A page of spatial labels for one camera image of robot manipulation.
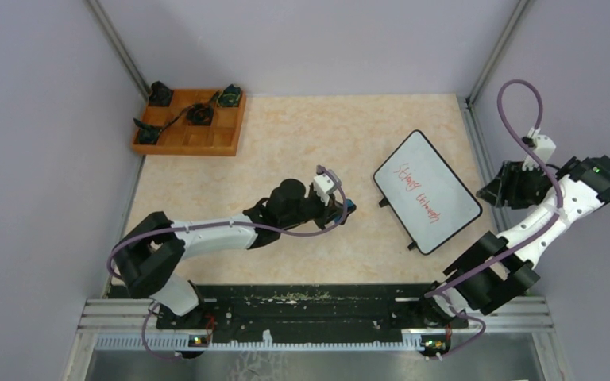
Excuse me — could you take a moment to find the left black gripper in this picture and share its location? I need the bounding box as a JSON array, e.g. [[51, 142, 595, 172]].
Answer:
[[280, 187, 346, 231]]

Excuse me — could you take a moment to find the blue whiteboard eraser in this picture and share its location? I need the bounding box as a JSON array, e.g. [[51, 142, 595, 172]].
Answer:
[[341, 199, 357, 215]]

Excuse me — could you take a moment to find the small black-framed whiteboard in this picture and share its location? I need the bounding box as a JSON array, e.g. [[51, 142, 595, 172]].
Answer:
[[373, 130, 483, 256]]

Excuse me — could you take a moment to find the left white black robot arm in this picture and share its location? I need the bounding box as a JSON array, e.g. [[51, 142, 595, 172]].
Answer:
[[110, 174, 356, 329]]

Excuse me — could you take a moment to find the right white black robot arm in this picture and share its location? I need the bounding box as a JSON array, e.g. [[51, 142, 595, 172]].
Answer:
[[415, 156, 610, 327]]

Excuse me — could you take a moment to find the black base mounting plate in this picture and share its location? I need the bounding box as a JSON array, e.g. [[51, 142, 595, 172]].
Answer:
[[106, 283, 469, 331]]

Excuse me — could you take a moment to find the dark object tray top-right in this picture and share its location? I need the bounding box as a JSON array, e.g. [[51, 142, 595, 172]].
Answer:
[[216, 84, 243, 108]]

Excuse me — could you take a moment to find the orange wooden compartment tray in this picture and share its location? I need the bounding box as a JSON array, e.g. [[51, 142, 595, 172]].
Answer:
[[130, 85, 247, 156]]

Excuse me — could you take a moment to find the dark object tray centre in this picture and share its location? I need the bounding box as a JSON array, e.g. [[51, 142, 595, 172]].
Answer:
[[185, 102, 214, 126]]

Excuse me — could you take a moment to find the dark object tray bottom-left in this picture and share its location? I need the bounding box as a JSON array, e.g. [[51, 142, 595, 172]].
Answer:
[[133, 118, 163, 145]]

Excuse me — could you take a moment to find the dark object tray top-left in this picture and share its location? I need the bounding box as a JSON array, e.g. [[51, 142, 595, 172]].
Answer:
[[148, 81, 174, 107]]

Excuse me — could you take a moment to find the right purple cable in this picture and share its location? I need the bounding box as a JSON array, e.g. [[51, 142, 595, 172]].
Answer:
[[423, 79, 565, 360]]

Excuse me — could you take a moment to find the purple cable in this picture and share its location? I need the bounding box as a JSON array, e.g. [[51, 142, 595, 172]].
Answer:
[[423, 79, 565, 360], [106, 165, 349, 362]]

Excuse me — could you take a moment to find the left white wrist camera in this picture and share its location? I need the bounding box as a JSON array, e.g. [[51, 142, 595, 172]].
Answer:
[[311, 165, 342, 206]]

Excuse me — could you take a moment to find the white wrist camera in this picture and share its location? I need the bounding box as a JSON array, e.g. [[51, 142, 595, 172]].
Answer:
[[522, 134, 556, 171], [311, 165, 342, 206]]

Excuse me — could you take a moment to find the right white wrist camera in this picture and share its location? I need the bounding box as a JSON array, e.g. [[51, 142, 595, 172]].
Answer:
[[522, 134, 556, 171]]

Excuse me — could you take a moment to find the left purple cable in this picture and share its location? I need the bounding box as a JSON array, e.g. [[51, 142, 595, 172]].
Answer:
[[106, 165, 349, 362]]

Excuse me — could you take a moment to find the aluminium frame rail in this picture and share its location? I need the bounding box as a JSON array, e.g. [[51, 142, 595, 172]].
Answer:
[[75, 297, 556, 353]]

